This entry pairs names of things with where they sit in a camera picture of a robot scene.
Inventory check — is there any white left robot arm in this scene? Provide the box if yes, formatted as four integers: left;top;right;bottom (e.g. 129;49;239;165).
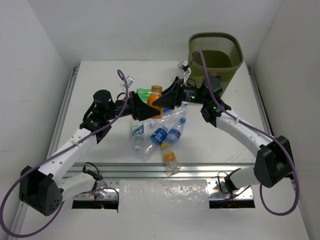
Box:
19;89;160;216

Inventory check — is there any olive green mesh bin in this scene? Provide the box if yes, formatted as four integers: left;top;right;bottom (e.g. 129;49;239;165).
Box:
188;32;244;91

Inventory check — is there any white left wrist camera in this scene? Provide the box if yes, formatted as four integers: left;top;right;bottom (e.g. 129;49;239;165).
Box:
120;76;135;91

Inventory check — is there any green plastic bottle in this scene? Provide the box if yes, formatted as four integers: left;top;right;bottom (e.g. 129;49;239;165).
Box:
136;88;152;102

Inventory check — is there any clear crumpled unlabelled bottle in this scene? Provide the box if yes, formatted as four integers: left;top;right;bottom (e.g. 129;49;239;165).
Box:
149;104;188;128

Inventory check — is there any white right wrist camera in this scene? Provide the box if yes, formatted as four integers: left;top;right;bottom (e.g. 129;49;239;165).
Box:
177;61;192;80

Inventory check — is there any blue cap water bottle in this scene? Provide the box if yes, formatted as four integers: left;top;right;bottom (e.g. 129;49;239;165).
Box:
166;117;186;144

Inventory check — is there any clear bottle dark blue label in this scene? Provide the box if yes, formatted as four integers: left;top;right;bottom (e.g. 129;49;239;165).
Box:
140;125;169;162

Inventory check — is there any clear bottle yellow-orange cap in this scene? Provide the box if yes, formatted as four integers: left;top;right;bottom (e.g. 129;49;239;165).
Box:
160;142;181;177

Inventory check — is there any small orange juice bottle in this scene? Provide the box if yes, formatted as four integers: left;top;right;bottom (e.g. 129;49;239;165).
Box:
147;85;163;112

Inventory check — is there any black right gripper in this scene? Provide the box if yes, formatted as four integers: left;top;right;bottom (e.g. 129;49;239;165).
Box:
153;76;208;109

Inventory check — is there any aluminium frame rail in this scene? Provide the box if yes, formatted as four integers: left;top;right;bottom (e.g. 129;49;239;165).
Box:
23;63;300;201

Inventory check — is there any clear bottle green-blue label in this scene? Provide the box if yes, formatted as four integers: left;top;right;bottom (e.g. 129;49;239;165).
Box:
131;123;145;151

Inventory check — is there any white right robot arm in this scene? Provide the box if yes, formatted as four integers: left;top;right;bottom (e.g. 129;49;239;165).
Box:
153;75;293;194

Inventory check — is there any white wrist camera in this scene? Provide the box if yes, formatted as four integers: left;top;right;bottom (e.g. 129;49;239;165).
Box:
120;76;135;91
177;61;192;80

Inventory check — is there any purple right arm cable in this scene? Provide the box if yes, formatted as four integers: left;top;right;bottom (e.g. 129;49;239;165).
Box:
187;50;301;216

